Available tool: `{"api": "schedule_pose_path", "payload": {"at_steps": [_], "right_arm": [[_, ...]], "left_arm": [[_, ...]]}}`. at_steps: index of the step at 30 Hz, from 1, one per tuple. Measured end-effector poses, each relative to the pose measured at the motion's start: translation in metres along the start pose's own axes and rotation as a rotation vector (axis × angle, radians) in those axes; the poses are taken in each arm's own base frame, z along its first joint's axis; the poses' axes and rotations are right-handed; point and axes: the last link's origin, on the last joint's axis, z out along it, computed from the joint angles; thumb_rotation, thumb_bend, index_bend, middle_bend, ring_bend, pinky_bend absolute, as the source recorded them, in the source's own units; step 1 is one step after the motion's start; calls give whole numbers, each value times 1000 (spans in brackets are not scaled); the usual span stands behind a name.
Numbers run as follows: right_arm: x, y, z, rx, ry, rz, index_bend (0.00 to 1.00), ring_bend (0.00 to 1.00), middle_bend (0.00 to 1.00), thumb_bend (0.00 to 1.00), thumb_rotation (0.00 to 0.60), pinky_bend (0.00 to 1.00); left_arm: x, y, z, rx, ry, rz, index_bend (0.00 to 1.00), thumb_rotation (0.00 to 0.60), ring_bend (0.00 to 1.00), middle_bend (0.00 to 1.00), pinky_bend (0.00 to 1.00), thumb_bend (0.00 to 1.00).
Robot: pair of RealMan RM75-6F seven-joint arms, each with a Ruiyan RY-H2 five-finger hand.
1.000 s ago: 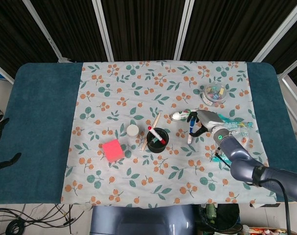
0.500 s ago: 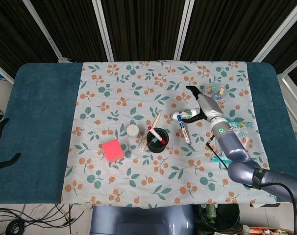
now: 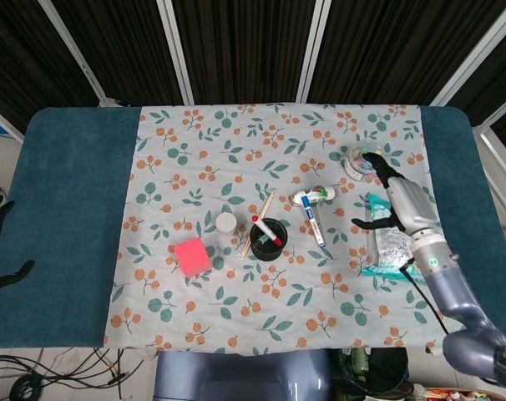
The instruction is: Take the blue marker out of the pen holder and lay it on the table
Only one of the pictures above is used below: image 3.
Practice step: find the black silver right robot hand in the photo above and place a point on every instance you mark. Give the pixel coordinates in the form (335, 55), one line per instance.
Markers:
(411, 204)

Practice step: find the blue white marker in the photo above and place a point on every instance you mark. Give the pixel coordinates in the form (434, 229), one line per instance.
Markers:
(313, 221)

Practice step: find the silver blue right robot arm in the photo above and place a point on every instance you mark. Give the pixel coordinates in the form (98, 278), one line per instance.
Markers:
(445, 284)

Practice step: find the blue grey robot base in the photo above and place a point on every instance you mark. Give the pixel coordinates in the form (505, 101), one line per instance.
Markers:
(236, 376)

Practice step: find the red capped white marker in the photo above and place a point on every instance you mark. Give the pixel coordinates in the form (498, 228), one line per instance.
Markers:
(267, 230)

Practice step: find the black pen cup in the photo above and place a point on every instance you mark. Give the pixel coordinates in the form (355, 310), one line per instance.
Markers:
(267, 251)

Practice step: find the teal edged clear snack bag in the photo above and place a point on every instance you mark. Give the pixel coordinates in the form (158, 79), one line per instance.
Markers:
(386, 250)

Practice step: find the clear jar of coloured clips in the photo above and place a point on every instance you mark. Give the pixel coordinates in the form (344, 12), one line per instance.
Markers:
(355, 167)

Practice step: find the teal blue table cover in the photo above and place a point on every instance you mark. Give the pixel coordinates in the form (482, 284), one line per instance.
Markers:
(69, 209)

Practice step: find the white bottle with green label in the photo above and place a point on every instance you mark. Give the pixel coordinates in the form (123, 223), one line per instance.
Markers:
(320, 194)

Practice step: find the wooden chopstick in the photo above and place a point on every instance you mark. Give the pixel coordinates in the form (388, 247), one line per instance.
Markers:
(248, 246)
(269, 202)

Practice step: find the black waste bin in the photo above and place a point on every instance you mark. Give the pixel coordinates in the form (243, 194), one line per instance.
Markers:
(382, 372)

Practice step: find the small white lidded jar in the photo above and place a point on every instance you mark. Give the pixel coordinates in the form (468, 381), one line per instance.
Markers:
(226, 222)

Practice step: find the cardboard box of bottles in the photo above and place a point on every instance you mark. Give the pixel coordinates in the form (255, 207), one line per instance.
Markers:
(457, 394)

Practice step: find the pink foam cube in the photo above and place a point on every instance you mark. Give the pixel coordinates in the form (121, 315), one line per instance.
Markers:
(191, 257)

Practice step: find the floral printed tablecloth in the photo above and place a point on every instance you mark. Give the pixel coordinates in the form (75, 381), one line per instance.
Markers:
(236, 301)

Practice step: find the dark partition screen white frames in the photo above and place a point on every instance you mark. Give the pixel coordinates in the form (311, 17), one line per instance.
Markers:
(244, 46)

